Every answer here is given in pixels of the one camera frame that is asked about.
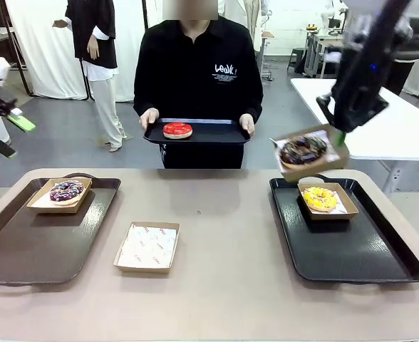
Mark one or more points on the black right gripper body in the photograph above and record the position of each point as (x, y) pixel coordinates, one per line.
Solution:
(364, 78)

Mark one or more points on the person in black shirt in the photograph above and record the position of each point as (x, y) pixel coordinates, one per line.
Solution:
(195, 71)

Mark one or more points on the red glazed donut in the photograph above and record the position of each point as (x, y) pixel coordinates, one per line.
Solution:
(177, 130)

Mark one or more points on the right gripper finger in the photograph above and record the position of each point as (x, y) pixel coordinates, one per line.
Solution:
(325, 107)
(378, 108)

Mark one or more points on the brown kraft paper box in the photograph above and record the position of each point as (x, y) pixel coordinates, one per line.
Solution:
(330, 216)
(316, 172)
(142, 269)
(38, 206)

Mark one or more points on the purple sprinkled donut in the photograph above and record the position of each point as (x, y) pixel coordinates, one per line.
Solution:
(67, 192)

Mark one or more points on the small black serving tray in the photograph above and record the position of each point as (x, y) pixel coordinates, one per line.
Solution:
(213, 137)

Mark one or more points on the yellow sprinkled donut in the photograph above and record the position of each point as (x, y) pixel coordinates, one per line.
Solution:
(320, 200)

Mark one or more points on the person's left hand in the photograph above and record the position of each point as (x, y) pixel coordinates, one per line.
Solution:
(247, 124)

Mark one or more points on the person's right hand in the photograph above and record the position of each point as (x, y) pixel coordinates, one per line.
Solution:
(148, 117)

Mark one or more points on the white table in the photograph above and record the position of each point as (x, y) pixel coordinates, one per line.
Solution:
(391, 128)

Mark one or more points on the large black plastic tray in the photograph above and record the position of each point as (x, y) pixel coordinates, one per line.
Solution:
(337, 249)

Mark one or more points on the mannequin in white blazer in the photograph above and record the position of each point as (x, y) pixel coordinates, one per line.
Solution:
(254, 21)

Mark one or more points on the mannequin in black top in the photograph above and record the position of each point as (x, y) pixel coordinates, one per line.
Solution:
(95, 35)

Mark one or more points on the chocolate sprinkled donut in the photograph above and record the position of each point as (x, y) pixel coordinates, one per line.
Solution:
(302, 151)

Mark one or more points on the brown plastic tray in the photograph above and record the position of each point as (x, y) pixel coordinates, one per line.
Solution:
(45, 242)

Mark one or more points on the white curtain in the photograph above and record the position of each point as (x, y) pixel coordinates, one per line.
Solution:
(45, 53)

